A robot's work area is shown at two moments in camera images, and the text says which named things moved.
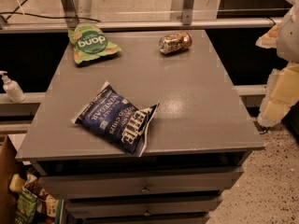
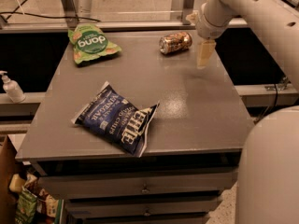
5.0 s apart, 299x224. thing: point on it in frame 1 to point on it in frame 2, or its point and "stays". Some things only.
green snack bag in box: x=26 y=207 stays
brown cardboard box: x=7 y=159 stays
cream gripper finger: x=269 y=40 to x=205 y=50
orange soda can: x=175 y=43 stays
